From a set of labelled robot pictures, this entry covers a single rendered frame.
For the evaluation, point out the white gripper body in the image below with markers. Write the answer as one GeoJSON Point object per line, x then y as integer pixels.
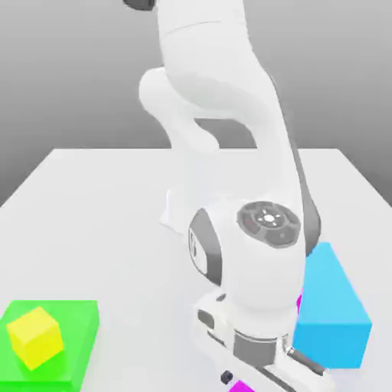
{"type": "Point", "coordinates": [269, 381]}

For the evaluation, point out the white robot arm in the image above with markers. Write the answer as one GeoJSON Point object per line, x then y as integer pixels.
{"type": "Point", "coordinates": [263, 171]}

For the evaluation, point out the small magenta cube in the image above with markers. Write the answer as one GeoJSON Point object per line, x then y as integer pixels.
{"type": "Point", "coordinates": [241, 387]}
{"type": "Point", "coordinates": [299, 303]}

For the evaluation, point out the small yellow cube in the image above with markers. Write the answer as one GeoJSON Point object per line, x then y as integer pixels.
{"type": "Point", "coordinates": [35, 337]}

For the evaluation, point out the large blue box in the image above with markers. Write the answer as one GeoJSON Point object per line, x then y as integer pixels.
{"type": "Point", "coordinates": [330, 309]}

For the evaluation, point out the large green box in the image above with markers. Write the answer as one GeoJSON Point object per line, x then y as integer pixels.
{"type": "Point", "coordinates": [82, 330]}

